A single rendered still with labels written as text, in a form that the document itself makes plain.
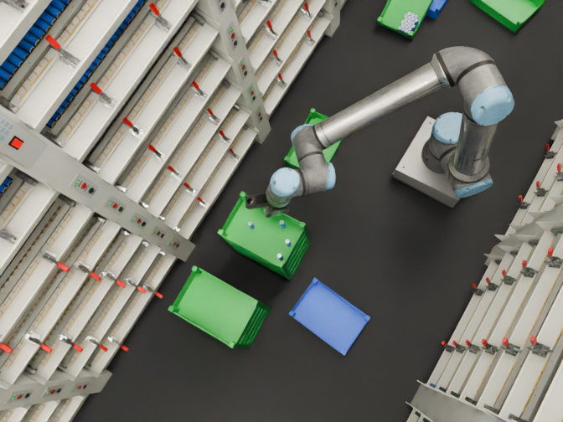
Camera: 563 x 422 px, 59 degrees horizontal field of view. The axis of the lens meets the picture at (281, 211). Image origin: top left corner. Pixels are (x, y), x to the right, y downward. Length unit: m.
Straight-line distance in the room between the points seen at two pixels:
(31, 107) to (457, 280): 1.84
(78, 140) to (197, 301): 0.91
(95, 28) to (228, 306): 1.18
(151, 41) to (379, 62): 1.50
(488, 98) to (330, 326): 1.25
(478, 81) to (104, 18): 1.01
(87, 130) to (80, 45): 0.25
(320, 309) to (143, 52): 1.38
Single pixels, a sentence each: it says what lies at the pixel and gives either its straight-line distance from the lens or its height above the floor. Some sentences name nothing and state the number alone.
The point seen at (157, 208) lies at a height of 0.55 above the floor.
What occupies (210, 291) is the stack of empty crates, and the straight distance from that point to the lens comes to 2.07.
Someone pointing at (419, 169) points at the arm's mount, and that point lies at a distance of 2.32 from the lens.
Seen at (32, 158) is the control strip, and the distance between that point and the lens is 1.31.
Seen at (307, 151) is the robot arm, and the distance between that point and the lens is 1.67.
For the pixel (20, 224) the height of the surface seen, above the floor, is 1.15.
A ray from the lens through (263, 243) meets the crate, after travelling 2.06.
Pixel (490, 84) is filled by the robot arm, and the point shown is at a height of 1.02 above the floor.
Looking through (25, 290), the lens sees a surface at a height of 0.95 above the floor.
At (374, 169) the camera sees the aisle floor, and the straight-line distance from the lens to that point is 2.47.
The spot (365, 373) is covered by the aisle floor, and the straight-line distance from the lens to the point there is 2.32.
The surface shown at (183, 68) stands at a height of 0.95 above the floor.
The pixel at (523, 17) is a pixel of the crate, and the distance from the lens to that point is 3.00.
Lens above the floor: 2.32
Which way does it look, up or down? 73 degrees down
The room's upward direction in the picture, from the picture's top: 22 degrees counter-clockwise
